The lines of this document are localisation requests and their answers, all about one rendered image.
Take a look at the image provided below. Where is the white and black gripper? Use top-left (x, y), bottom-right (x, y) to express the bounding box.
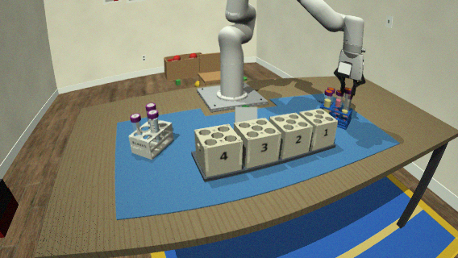
top-left (334, 49), bottom-right (366, 98)

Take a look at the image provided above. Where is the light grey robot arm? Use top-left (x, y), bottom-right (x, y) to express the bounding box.
top-left (217, 0), bottom-right (366, 102)

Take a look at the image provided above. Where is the sample tube with purple cap and orange dot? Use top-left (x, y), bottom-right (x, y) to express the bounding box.
top-left (341, 88), bottom-right (352, 114)
top-left (335, 90), bottom-right (343, 107)

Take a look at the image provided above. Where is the blue mat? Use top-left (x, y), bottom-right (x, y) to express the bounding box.
top-left (115, 94), bottom-right (400, 220)

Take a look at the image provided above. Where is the white tube rack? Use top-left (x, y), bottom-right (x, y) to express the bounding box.
top-left (128, 120), bottom-right (173, 160)

